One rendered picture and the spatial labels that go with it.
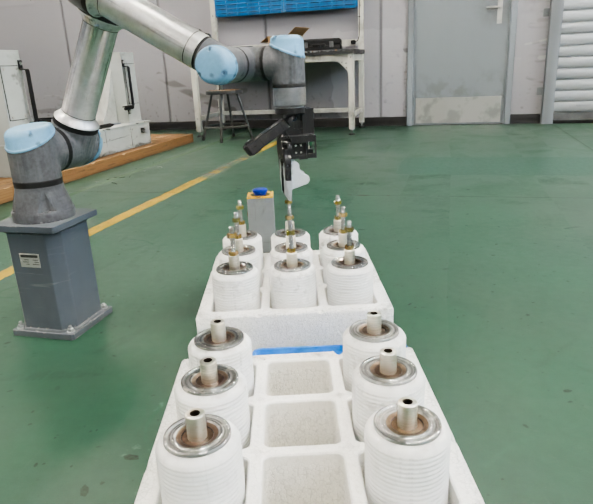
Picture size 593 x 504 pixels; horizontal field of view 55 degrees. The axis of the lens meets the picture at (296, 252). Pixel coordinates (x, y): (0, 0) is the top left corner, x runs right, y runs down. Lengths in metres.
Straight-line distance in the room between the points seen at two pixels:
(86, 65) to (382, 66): 4.77
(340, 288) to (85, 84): 0.83
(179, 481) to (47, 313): 0.99
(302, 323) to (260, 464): 0.44
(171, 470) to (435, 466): 0.28
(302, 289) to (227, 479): 0.55
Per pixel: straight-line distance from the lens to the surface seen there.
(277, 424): 0.87
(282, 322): 1.12
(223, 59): 1.19
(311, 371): 0.96
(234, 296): 1.13
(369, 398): 0.75
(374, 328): 0.86
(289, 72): 1.29
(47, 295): 1.56
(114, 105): 4.82
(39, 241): 1.51
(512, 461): 1.06
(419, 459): 0.64
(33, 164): 1.51
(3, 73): 3.74
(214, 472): 0.65
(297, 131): 1.32
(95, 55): 1.54
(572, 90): 6.10
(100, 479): 1.07
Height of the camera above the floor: 0.64
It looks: 18 degrees down
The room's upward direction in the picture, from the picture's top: 3 degrees counter-clockwise
